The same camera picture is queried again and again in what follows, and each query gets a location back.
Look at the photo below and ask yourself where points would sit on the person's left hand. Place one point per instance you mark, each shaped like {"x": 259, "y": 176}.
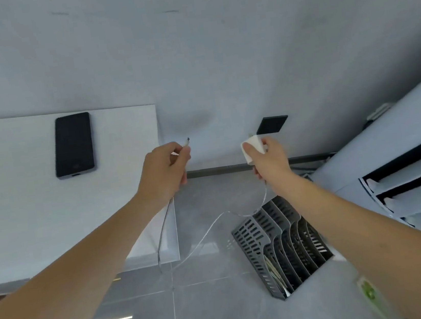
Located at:
{"x": 160, "y": 173}

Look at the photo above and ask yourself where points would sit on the person's right hand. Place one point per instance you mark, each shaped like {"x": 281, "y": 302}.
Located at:
{"x": 273, "y": 164}

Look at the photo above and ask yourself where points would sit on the person's left thumb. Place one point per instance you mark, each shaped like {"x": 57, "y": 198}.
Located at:
{"x": 179, "y": 158}

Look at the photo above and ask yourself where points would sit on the person's right thumb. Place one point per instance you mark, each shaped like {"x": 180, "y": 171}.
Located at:
{"x": 252, "y": 147}

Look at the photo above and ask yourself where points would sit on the white charger adapter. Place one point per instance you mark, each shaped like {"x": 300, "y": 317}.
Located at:
{"x": 251, "y": 156}

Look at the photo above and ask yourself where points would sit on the person's right forearm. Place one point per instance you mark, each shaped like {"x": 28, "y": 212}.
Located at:
{"x": 381, "y": 251}

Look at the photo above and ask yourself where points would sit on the person's left forearm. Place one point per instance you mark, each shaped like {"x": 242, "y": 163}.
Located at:
{"x": 68, "y": 284}

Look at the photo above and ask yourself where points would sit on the grey slotted file rack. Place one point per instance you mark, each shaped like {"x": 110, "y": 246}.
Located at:
{"x": 280, "y": 247}

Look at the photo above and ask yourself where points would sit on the black smartphone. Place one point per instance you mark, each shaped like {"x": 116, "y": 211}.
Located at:
{"x": 73, "y": 145}

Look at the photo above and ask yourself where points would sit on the papers in file rack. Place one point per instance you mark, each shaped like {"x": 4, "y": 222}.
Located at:
{"x": 276, "y": 274}

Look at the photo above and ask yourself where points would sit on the white standing air conditioner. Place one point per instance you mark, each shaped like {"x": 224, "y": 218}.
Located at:
{"x": 400, "y": 163}

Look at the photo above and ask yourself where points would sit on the green white packet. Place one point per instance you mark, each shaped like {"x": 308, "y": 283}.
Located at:
{"x": 371, "y": 294}

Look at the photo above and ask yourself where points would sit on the black wall socket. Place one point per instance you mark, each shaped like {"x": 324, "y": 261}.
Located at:
{"x": 271, "y": 124}

